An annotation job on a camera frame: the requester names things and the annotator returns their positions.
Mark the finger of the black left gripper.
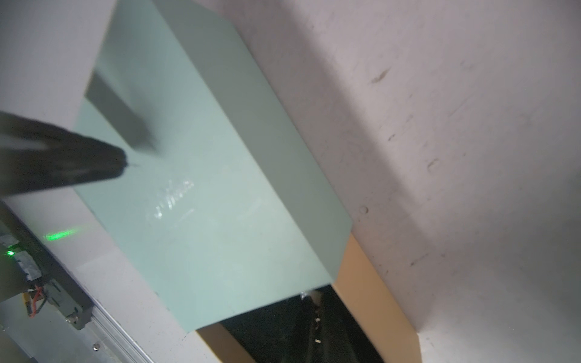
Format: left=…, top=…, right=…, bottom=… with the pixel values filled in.
left=1, top=111, right=128, bottom=197

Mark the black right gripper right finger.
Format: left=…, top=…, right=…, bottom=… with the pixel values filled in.
left=319, top=286, right=384, bottom=363

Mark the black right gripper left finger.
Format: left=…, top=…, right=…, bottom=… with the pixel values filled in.
left=290, top=297, right=316, bottom=363

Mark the gold pearl earring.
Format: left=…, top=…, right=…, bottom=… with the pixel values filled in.
left=313, top=317, right=322, bottom=344

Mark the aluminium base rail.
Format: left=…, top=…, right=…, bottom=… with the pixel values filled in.
left=0, top=199, right=155, bottom=363

